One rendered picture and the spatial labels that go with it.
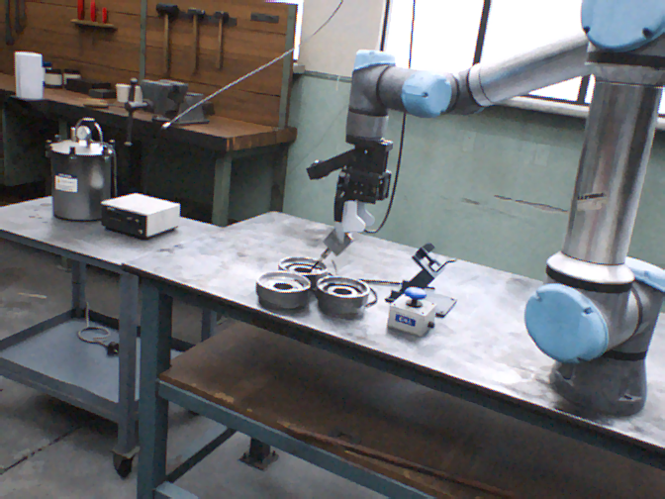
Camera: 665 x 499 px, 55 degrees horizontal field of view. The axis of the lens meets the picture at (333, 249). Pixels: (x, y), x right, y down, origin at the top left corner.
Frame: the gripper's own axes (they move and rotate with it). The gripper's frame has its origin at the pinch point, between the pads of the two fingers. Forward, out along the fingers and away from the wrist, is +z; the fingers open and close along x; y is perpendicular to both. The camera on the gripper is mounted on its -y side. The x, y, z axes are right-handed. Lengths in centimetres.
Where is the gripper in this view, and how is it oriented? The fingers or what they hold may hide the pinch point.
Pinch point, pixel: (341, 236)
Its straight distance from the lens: 127.7
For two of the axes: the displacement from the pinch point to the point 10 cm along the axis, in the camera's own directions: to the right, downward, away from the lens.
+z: -1.2, 9.4, 3.2
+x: 4.2, -2.4, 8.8
